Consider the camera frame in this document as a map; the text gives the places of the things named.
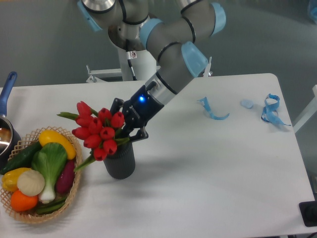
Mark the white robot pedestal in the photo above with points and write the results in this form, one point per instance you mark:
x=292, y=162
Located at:
x=140, y=64

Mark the yellow bell pepper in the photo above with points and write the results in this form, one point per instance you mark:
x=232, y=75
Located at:
x=9, y=180

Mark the purple sweet potato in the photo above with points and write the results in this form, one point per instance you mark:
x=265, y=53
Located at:
x=65, y=180

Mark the woven wicker basket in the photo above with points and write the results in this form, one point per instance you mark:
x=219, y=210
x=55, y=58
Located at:
x=30, y=217

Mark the white frame right edge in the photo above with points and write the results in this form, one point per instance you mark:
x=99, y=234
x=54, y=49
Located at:
x=306, y=113

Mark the orange fruit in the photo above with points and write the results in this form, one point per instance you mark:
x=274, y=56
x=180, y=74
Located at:
x=21, y=202

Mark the green bean pods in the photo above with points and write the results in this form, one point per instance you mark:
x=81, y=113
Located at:
x=51, y=207

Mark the white metal base frame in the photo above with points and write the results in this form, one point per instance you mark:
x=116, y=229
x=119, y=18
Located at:
x=105, y=75

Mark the tangled blue ribbon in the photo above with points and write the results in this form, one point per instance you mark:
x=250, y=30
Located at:
x=269, y=113

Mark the green bok choy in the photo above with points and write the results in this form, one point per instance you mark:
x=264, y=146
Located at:
x=49, y=162

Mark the dark grey ribbed vase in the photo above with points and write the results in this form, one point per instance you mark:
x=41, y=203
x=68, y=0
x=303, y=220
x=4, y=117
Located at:
x=121, y=165

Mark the blue handled saucepan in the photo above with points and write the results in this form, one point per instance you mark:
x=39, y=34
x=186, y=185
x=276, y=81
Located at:
x=8, y=135

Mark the yellow squash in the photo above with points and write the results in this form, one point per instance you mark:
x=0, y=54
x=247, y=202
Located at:
x=52, y=136

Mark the black device at table edge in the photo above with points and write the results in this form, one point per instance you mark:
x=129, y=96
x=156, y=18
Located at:
x=309, y=213

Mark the curled blue ribbon strip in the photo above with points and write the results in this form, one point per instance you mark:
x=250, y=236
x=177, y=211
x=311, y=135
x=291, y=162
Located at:
x=205, y=103

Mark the dark green cucumber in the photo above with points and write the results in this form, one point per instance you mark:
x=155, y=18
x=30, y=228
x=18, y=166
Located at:
x=23, y=159

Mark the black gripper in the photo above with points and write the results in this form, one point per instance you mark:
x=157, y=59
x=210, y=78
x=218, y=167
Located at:
x=137, y=111

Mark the red tulip bouquet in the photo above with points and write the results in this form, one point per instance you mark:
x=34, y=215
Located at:
x=101, y=132

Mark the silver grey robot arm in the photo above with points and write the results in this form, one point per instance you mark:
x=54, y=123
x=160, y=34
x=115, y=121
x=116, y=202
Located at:
x=172, y=45

